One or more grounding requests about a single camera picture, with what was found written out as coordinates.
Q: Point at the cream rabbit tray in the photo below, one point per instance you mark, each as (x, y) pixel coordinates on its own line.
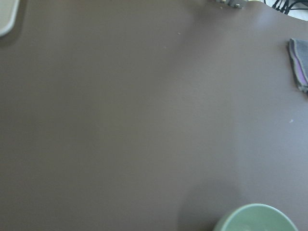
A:
(8, 14)

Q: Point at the grey folded cloth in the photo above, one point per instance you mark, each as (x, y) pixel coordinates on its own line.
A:
(298, 52)

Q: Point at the light green bowl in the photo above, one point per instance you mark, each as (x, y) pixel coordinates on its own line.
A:
(255, 217)

